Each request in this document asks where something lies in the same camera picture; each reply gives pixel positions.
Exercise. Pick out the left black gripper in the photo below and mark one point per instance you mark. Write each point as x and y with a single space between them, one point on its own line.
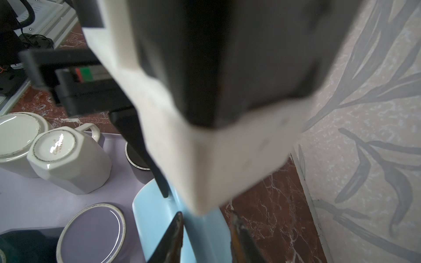
77 81

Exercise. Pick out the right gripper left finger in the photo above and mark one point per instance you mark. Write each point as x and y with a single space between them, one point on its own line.
170 246

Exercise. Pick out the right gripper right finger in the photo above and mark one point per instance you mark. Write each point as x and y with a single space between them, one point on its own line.
243 248

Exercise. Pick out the light blue mug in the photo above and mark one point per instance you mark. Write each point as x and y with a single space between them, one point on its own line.
206 239

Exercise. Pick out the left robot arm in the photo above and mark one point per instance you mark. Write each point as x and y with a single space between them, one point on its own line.
51 71

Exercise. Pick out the black enamel mug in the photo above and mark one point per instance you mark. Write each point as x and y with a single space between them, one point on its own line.
140 169

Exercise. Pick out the white faceted mug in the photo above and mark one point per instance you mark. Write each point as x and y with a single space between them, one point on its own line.
71 159

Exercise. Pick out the lavender mug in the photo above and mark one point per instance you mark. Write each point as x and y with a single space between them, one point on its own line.
96 234

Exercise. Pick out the cream round mug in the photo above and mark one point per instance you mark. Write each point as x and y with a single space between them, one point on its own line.
18 132

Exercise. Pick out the dark green mug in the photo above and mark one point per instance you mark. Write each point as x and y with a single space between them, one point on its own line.
30 245

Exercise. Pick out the lavender plastic tray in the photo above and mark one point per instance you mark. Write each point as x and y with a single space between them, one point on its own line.
29 203

